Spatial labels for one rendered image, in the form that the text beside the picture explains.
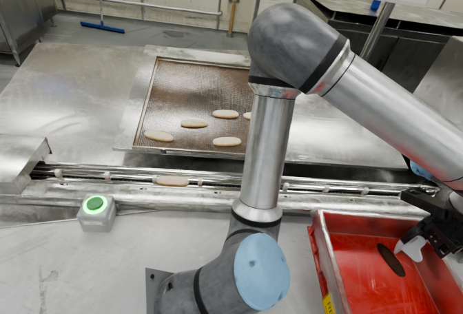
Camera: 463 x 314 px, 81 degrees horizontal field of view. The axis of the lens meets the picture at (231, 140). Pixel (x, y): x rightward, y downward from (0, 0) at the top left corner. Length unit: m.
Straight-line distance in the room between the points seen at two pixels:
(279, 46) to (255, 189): 0.30
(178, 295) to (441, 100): 0.98
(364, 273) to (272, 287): 0.43
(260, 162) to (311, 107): 0.67
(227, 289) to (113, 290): 0.33
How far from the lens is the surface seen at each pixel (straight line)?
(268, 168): 0.56
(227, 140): 0.94
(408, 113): 0.44
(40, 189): 0.93
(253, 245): 0.51
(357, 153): 1.11
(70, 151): 1.07
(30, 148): 0.97
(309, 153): 1.01
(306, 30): 0.40
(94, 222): 0.80
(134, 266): 0.78
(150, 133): 0.95
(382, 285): 0.90
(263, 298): 0.51
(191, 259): 0.77
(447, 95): 1.13
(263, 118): 0.53
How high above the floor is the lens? 1.52
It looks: 41 degrees down
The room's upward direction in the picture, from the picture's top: 10 degrees clockwise
